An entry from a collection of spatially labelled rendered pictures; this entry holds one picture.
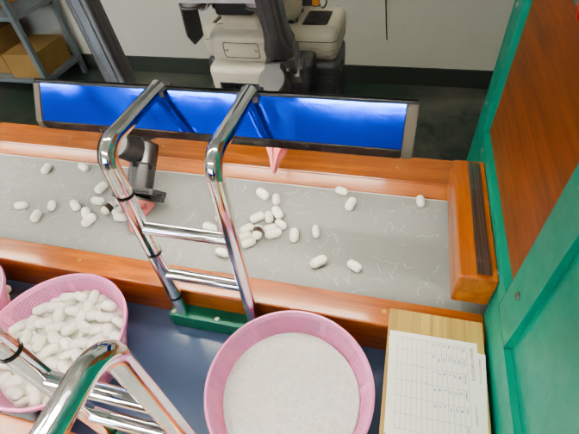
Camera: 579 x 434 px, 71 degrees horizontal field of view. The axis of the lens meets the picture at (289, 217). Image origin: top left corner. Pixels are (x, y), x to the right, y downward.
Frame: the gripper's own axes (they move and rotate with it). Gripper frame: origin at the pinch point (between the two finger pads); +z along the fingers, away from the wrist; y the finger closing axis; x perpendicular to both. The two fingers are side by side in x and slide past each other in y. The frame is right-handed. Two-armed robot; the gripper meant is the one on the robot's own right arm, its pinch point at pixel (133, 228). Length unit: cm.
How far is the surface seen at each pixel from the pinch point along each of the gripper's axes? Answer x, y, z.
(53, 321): -13.7, -5.4, 19.3
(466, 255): -10, 68, -3
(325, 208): 11.1, 40.9, -9.8
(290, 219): 8.2, 33.7, -6.5
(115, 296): -9.6, 4.4, 13.5
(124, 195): -31.5, 18.4, -5.3
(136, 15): 163, -128, -143
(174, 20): 165, -99, -141
